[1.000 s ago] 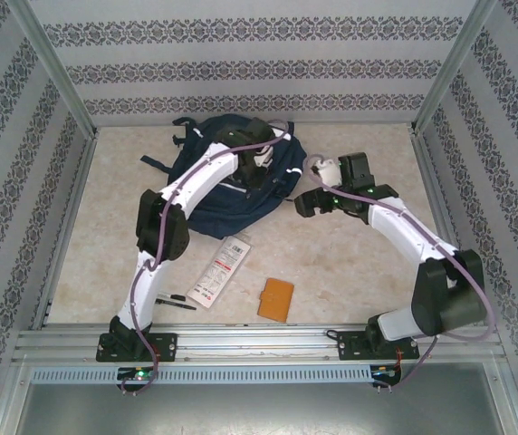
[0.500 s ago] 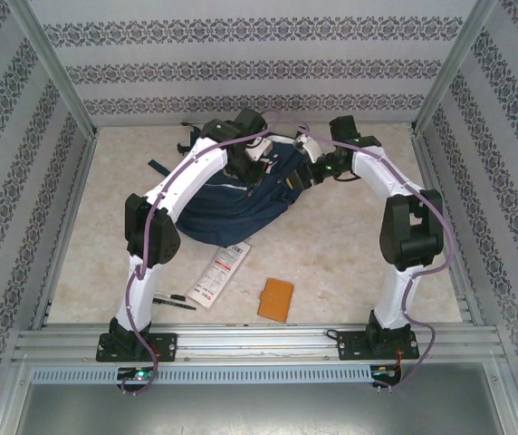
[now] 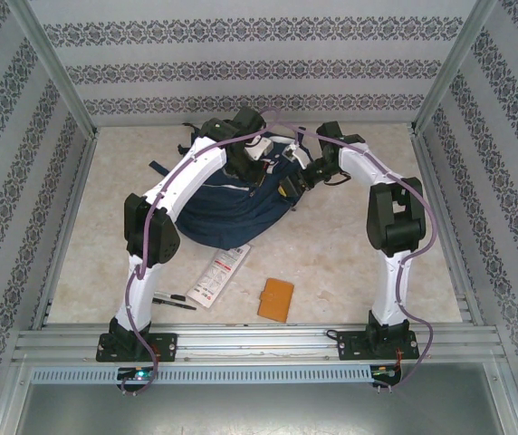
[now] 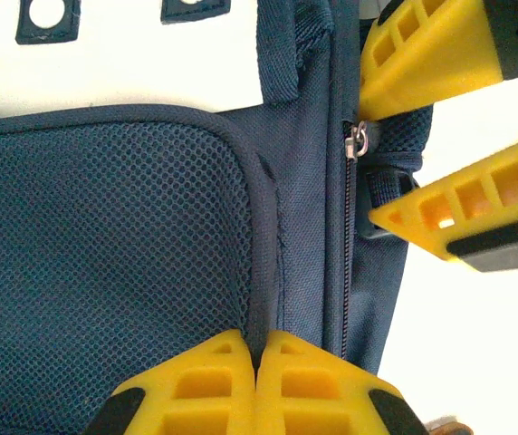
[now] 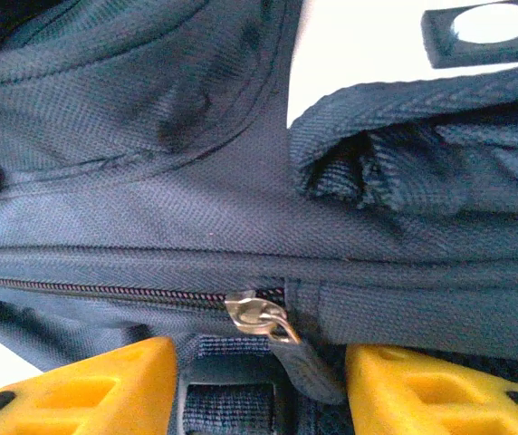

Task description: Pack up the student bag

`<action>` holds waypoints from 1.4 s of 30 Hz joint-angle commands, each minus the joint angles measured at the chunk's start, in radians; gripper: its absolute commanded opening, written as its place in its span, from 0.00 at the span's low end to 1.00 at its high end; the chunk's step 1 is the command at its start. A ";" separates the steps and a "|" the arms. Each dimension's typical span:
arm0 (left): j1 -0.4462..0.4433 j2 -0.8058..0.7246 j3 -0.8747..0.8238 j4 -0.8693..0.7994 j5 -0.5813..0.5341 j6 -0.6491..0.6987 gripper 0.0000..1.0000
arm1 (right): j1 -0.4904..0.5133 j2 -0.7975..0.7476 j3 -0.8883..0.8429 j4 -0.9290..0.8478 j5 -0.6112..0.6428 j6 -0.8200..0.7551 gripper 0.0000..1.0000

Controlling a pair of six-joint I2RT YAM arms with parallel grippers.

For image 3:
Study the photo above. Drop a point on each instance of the navy blue backpack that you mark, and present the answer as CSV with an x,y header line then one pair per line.
x,y
223,213

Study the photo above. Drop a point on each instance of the aluminium left side rail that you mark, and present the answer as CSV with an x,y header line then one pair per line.
x,y
78,181

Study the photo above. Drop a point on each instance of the aluminium right side rail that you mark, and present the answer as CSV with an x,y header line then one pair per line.
x,y
432,181

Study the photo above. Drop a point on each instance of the silver pen with black cap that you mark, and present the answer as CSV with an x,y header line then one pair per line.
x,y
177,296

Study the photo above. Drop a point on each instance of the black marker pen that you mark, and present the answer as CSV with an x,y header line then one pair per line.
x,y
177,305

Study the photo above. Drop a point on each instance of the aluminium frame post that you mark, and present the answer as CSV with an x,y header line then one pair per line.
x,y
57,72
450,68

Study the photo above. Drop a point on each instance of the orange leather wallet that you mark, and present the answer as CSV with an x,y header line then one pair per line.
x,y
276,301

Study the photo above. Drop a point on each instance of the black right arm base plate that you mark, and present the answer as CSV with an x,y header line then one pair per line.
x,y
347,344

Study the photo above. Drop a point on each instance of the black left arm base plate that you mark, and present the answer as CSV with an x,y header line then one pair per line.
x,y
168,346

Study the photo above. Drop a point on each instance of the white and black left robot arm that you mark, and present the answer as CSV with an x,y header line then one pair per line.
x,y
191,176

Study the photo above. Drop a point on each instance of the grey metal sheet panel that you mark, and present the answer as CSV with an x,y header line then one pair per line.
x,y
259,408

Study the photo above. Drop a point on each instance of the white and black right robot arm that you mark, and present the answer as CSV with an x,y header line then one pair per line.
x,y
395,294

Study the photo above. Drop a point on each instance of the aluminium mounting rail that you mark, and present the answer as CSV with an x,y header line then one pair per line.
x,y
259,340

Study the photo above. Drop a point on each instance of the aluminium left frame post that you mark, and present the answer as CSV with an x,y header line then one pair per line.
x,y
57,72

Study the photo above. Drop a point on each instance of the aluminium right frame post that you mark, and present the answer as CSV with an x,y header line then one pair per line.
x,y
450,68

